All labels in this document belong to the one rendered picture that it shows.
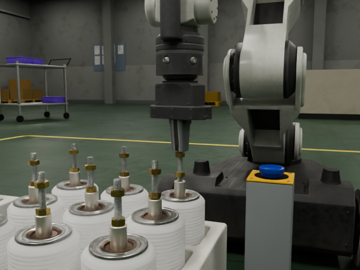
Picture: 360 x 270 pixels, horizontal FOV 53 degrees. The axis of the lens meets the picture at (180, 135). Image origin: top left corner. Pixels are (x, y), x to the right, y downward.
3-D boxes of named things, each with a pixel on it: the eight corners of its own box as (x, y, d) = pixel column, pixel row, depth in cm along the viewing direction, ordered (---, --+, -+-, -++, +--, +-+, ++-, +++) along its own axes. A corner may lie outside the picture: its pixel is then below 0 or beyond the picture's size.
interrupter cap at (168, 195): (205, 201, 66) (205, 197, 66) (165, 205, 64) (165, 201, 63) (192, 190, 73) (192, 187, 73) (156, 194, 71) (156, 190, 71)
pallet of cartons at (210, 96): (223, 105, 1104) (223, 91, 1099) (217, 106, 1023) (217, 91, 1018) (186, 104, 1141) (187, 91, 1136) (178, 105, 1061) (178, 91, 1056)
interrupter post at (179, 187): (187, 199, 67) (187, 181, 67) (175, 200, 67) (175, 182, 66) (184, 195, 70) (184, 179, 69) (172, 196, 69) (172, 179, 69)
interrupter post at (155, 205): (160, 221, 56) (160, 201, 55) (145, 220, 56) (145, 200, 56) (164, 216, 58) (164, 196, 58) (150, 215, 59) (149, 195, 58)
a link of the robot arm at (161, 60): (221, 118, 67) (222, 52, 65) (196, 121, 59) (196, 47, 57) (165, 115, 74) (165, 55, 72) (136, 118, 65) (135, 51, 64)
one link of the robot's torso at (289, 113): (244, 134, 132) (226, 35, 94) (301, 136, 126) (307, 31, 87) (239, 171, 124) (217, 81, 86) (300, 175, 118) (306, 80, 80)
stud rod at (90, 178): (95, 199, 61) (94, 156, 60) (93, 201, 60) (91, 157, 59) (89, 199, 61) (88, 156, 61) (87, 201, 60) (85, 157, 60)
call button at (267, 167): (260, 174, 60) (260, 163, 60) (284, 177, 59) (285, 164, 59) (256, 180, 57) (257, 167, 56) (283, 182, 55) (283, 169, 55)
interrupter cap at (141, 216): (173, 229, 53) (173, 224, 53) (124, 225, 54) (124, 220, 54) (182, 211, 60) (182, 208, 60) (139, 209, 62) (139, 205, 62)
